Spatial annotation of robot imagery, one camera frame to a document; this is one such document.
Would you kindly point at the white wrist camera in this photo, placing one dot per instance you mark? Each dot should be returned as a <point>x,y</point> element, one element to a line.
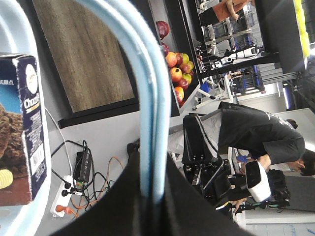
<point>257,181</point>

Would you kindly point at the person in black shirt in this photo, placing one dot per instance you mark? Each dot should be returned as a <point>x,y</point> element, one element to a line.
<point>267,137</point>

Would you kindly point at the black power brick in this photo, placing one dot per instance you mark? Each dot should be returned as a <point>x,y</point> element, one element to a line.
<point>82,166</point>

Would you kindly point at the white power strip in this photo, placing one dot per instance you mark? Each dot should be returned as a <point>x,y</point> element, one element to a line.
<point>60,199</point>

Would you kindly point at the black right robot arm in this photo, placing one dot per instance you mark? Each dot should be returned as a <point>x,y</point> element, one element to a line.
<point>204,169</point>

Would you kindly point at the pile of red apples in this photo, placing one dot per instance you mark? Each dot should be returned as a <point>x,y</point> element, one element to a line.
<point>181,67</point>

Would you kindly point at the light blue plastic basket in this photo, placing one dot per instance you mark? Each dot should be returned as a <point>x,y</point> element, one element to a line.
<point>151,75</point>

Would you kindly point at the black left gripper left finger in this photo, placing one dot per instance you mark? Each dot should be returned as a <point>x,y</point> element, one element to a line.
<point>119,212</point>

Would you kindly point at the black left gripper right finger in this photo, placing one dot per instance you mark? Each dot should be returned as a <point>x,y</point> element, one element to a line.
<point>186,213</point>

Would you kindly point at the wood panel black cabinet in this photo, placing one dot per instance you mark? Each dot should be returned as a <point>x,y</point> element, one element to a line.
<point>92,67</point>

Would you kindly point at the blue chocolate cookie box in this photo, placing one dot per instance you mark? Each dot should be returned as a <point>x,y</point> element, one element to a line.
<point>22,152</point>

